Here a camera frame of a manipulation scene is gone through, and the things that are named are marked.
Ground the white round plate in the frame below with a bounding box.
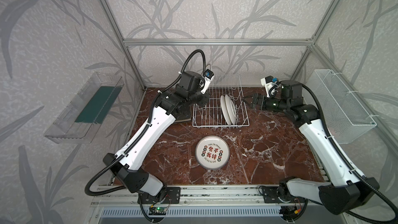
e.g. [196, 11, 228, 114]
[195, 136, 230, 170]
[220, 95, 232, 125]
[224, 95, 237, 125]

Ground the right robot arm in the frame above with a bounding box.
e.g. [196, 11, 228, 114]
[250, 76, 398, 224]

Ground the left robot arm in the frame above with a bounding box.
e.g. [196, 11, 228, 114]
[84, 49, 214, 203]

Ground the left green circuit board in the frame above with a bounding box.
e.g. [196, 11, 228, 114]
[149, 206, 168, 216]

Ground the white wire dish rack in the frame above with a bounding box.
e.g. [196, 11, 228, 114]
[192, 74, 250, 128]

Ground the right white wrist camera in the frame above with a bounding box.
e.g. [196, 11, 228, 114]
[260, 76, 280, 98]

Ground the white mesh wall basket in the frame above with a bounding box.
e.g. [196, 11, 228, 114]
[306, 69, 377, 144]

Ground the aluminium mounting rail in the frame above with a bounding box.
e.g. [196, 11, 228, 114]
[90, 185, 352, 207]

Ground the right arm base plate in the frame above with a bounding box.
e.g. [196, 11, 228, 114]
[258, 185, 306, 204]

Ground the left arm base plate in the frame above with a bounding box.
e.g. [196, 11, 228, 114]
[138, 186, 181, 204]

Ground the right circuit board with wires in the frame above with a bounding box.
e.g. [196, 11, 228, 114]
[279, 206, 301, 220]

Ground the clear plastic wall bin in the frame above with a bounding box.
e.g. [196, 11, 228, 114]
[44, 72, 124, 144]

